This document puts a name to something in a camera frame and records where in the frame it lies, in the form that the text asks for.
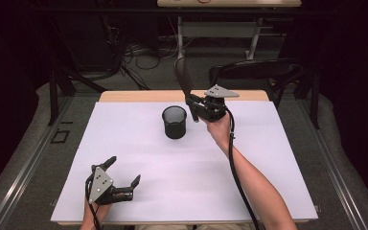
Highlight black knife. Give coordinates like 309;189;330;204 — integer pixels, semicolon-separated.
173;57;200;124

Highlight person's right hand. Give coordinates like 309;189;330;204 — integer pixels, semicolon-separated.
200;110;235;151

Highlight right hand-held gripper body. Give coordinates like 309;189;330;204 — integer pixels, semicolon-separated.
196;83;241;124

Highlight wooden desk with white legs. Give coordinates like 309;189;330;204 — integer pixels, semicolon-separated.
156;0;303;81

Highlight wooden table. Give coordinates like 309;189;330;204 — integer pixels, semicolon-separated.
99;89;270;104

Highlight aluminium floor rail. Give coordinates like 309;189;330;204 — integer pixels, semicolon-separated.
295;95;368;230
0;95;75;230

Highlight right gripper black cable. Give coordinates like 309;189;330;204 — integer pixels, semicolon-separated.
224;106;261;230

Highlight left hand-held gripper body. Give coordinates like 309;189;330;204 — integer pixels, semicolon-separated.
84;166;134;206

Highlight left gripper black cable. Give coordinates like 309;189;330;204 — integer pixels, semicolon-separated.
84;173;104;230

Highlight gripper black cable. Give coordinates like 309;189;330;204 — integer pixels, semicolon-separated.
84;173;104;230
224;106;261;230

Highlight white table cover sheet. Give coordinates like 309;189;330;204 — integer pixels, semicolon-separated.
50;101;319;224

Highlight tangle of floor cables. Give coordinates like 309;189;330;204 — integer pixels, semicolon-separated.
108;18;186;91

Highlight black floor socket frame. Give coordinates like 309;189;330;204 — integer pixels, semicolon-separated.
50;127;71;145

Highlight black chair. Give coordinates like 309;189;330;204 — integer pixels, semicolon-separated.
208;57;305;110

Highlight black mesh cup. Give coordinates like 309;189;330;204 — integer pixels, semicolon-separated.
161;105;188;140

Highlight black metal frame stand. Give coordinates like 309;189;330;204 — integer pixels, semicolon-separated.
295;68;321;130
47;68;108;127

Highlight person's left hand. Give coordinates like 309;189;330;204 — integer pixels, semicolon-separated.
79;201;113;230

